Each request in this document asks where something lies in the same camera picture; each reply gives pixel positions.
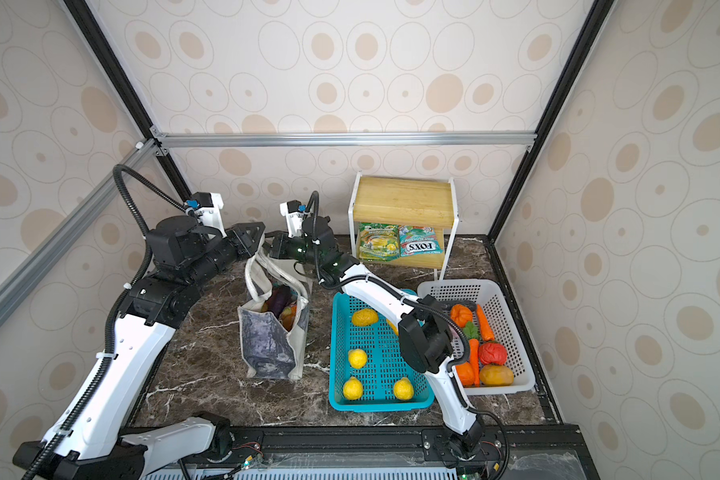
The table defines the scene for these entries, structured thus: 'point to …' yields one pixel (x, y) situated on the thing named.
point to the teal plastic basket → (368, 368)
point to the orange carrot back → (486, 330)
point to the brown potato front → (496, 375)
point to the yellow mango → (365, 317)
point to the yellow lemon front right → (403, 389)
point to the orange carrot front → (474, 355)
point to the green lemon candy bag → (378, 242)
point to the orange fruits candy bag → (287, 316)
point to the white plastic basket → (487, 293)
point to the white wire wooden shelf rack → (403, 222)
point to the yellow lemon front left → (353, 389)
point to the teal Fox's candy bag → (416, 240)
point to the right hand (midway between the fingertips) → (255, 240)
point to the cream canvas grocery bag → (269, 350)
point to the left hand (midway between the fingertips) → (268, 222)
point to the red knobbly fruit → (492, 353)
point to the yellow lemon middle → (357, 358)
